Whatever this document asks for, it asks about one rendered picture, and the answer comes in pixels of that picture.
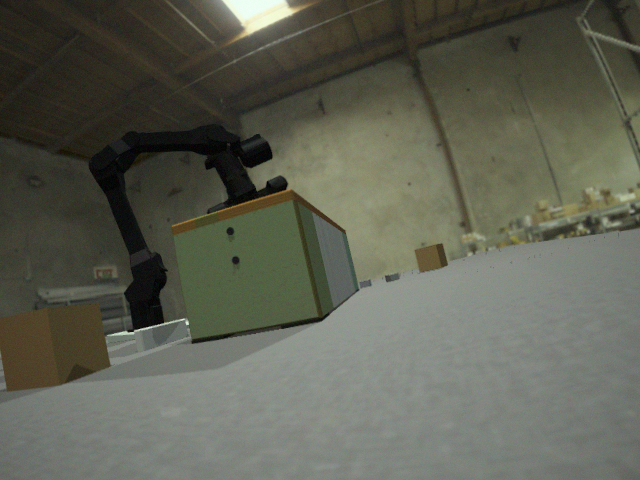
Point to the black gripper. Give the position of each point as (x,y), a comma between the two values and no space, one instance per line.
(241,189)

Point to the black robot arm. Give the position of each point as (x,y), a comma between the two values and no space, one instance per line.
(147,268)

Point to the brown cardboard box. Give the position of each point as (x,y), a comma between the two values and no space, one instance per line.
(52,346)
(431,257)

